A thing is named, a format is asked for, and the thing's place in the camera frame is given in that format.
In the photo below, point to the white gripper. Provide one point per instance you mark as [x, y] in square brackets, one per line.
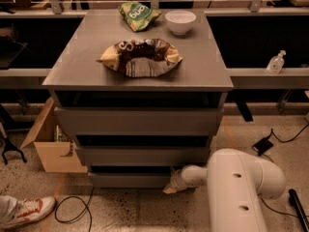
[177, 180]

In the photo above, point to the white and red sneaker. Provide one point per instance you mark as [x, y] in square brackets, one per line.
[16, 212]

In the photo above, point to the grey top drawer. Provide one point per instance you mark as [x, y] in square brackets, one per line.
[129, 121]

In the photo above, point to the brown crumpled chip bag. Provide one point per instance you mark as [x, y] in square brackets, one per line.
[145, 58]

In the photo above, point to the green chip bag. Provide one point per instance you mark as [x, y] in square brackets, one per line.
[138, 16]

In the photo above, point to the grey middle drawer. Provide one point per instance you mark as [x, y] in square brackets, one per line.
[145, 156]

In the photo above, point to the black stand foot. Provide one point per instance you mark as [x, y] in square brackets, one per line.
[9, 146]

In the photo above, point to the grey drawer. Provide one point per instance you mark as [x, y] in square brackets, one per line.
[129, 121]
[129, 180]
[145, 156]

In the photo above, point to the cardboard box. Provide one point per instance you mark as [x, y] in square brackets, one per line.
[55, 155]

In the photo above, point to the black tube on floor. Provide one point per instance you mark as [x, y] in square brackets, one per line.
[299, 210]

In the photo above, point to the white bowl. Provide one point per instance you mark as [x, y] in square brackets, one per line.
[180, 22]

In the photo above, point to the grey drawer cabinet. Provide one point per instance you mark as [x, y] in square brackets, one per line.
[78, 80]

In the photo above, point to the grey bottom drawer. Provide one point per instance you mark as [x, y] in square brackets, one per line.
[129, 180]

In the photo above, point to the black power adapter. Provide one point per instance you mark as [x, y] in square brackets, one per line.
[262, 146]

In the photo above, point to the green packet in box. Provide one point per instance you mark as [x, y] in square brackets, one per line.
[59, 135]

